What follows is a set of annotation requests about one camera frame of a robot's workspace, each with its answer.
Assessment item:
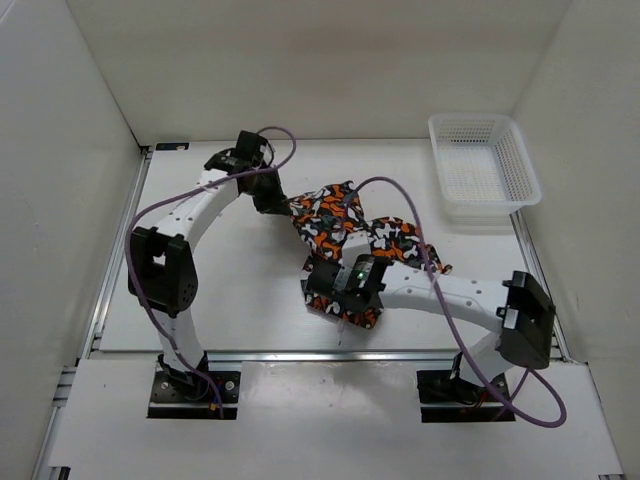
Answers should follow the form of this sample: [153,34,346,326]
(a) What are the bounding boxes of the orange camouflage patterned shorts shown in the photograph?
[288,181,453,329]

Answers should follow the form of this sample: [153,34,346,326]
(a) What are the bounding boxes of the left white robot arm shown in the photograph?
[125,128,291,402]

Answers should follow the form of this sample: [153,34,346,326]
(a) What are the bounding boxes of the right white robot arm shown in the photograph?
[302,254,556,400]

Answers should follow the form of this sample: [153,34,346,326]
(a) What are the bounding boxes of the small blue label sticker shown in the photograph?
[155,142,190,151]

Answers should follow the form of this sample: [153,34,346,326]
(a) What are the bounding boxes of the white plastic mesh basket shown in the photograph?
[428,113,542,223]

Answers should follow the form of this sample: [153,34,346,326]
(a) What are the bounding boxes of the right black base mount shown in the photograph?
[415,354,516,424]

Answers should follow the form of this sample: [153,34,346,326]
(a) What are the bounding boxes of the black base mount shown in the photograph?
[415,354,516,424]
[147,355,241,421]

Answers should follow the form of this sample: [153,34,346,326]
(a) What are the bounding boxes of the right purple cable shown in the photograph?
[349,175,568,429]

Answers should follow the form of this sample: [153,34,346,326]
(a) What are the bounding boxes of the purple cable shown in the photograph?
[349,175,568,429]
[124,126,298,419]

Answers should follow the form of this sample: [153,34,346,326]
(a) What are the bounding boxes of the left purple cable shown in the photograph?
[124,126,298,419]

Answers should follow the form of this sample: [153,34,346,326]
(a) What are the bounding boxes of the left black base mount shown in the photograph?
[147,355,241,421]

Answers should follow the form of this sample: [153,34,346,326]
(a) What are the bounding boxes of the aluminium front rail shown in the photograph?
[89,349,461,365]

